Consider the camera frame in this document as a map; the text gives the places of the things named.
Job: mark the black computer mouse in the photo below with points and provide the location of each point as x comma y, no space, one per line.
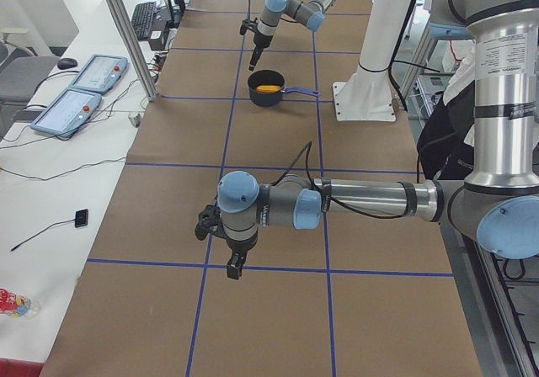
66,63

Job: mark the lower teach pendant tablet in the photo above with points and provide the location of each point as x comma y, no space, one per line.
71,109

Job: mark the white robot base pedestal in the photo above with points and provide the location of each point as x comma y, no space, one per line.
367,95

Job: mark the upper teach pendant tablet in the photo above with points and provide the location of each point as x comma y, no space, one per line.
100,74

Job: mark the person in grey shirt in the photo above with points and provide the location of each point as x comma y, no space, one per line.
445,145

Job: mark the dark blue saucepan purple handle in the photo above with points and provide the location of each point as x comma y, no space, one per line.
273,77

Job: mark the aluminium frame post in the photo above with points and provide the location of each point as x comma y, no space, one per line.
127,34

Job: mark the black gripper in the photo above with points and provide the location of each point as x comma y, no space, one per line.
261,40
239,246

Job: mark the red snack packet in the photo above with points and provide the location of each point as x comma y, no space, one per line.
18,306

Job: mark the black phone on table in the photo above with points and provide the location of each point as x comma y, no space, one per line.
81,218

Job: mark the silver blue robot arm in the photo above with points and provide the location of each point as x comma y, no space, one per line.
310,14
496,205

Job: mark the black keyboard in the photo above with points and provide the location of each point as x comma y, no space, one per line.
142,19

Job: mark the teach pendant tablet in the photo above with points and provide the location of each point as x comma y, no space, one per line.
100,74
71,109

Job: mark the yellow corn cob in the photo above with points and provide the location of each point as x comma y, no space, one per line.
268,88

